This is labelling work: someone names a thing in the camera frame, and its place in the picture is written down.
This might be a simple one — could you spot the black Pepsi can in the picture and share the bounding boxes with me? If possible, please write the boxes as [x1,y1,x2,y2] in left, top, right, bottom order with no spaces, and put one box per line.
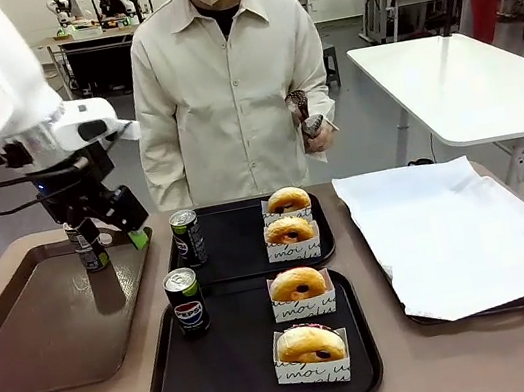
[161,264,214,343]
[167,207,210,272]
[62,216,113,277]

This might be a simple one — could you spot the small black tray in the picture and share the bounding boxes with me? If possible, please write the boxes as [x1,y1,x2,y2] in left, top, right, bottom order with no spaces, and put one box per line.
[157,184,340,294]

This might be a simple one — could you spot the person in cream shirt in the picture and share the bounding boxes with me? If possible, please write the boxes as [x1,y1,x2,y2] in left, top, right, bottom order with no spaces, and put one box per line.
[112,0,349,216]

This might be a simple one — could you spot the person's left hand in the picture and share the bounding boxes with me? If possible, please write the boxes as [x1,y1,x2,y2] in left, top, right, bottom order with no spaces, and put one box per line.
[300,116,340,157]

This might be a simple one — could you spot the brown metal tongs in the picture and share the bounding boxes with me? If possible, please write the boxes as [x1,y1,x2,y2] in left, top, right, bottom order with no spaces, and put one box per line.
[284,85,330,144]

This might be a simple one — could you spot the glazed plain donut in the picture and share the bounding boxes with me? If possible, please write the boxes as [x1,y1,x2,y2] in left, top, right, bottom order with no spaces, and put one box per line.
[263,210,319,249]

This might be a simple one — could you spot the grey plastic stool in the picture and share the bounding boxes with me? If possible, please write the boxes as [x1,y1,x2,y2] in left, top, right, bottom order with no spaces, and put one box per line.
[318,40,343,90]

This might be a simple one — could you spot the white paper sheet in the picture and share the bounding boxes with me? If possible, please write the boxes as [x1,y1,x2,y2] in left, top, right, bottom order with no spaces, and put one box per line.
[330,143,524,339]

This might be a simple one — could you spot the person's right forearm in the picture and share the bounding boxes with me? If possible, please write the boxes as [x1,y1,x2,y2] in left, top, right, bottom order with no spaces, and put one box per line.
[135,118,194,215]

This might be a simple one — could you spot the white side table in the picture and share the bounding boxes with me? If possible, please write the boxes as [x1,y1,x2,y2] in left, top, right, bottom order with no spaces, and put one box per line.
[346,17,524,211]

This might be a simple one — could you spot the large black tray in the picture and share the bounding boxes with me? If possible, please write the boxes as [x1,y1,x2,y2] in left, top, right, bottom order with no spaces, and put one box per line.
[128,258,389,392]

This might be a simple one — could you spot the brown plastic tray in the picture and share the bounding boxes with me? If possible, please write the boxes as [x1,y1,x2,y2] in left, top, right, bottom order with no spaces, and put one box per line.
[0,224,178,392]

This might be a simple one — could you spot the dark tray under paper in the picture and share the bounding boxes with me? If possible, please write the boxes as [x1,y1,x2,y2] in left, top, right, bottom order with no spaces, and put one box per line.
[342,164,524,340]

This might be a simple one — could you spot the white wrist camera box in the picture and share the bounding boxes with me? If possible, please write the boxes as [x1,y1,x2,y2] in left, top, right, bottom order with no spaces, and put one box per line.
[46,90,143,156]

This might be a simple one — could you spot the person's left forearm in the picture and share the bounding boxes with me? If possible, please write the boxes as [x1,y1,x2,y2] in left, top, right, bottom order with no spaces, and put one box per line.
[291,42,339,128]

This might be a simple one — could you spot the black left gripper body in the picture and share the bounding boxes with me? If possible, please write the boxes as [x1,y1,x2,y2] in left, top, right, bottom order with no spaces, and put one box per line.
[29,146,125,234]

